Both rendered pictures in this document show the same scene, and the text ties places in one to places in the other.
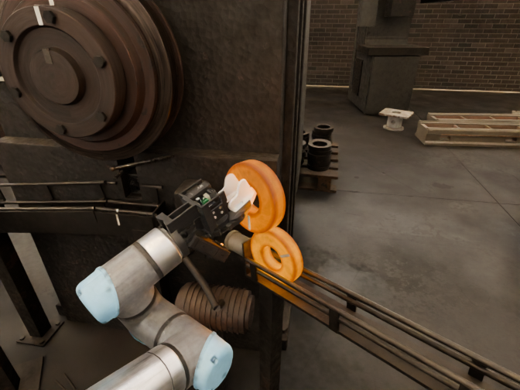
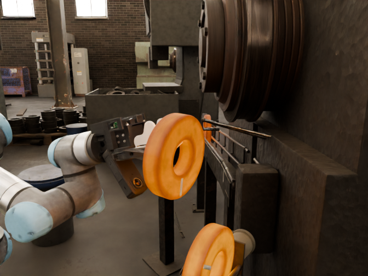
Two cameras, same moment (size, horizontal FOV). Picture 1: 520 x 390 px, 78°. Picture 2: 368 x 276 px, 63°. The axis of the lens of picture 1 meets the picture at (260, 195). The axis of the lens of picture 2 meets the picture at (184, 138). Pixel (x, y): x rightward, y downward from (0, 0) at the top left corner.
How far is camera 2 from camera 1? 0.72 m
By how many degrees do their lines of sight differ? 73
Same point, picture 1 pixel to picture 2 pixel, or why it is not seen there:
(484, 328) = not seen: outside the picture
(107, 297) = (52, 147)
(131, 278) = (62, 145)
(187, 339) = (33, 194)
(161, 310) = (69, 183)
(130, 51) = (229, 23)
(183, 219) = (99, 127)
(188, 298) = not seen: hidden behind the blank
